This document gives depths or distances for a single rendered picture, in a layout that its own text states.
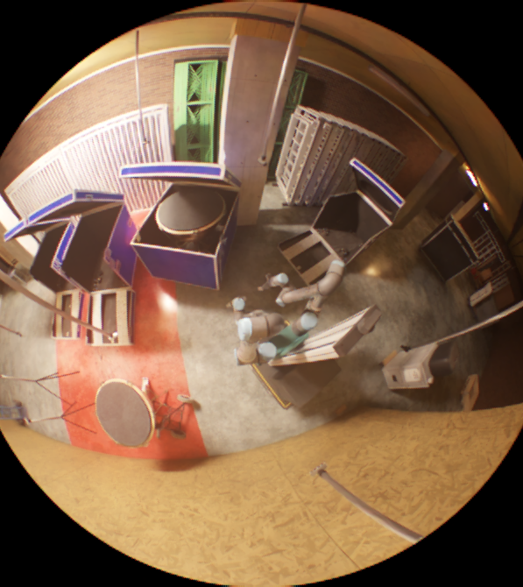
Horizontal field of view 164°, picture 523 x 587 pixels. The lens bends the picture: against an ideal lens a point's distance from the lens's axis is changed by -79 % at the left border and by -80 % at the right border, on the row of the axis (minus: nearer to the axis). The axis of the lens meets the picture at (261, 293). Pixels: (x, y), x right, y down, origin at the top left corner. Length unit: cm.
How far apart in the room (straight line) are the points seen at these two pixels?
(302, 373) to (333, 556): 151
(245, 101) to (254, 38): 82
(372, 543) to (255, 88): 352
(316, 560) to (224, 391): 209
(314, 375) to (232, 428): 134
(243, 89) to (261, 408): 374
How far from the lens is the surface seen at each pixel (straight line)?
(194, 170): 155
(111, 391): 204
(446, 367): 282
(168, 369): 257
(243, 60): 236
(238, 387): 245
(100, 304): 317
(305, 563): 130
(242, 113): 240
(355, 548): 131
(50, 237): 420
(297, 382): 171
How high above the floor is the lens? 244
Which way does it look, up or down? 65 degrees down
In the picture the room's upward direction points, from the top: 23 degrees clockwise
